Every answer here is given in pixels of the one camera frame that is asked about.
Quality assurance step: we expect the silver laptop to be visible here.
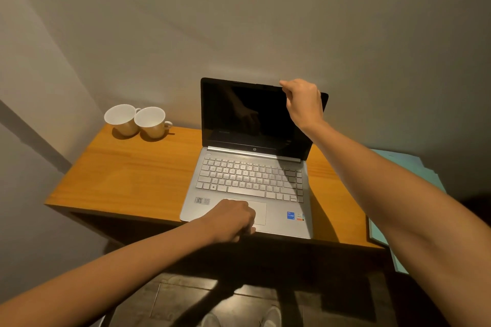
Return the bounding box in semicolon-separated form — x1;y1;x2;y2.
180;77;329;240

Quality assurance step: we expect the person's left forearm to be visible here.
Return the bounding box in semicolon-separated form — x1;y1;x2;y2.
0;218;215;327

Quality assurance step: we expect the person's right forearm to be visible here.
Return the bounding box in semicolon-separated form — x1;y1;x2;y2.
302;120;491;327

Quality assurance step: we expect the person's right hand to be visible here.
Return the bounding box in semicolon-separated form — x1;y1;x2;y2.
279;78;325;134

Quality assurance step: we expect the person's left hand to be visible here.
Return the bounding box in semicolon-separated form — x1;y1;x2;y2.
203;199;257;244

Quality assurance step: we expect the teal paper folder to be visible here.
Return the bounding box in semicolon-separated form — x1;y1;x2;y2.
367;148;447;275

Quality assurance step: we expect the white cup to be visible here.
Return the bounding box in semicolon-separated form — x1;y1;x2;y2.
134;107;173;139
104;104;142;137

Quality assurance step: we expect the person's left white shoe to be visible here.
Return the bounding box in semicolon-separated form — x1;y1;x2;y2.
200;312;222;327

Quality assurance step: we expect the person's white shoe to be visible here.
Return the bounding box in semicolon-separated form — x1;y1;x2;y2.
261;306;283;327
200;312;222;327

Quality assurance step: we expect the person's right white shoe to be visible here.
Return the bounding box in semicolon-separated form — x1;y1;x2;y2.
261;306;283;327

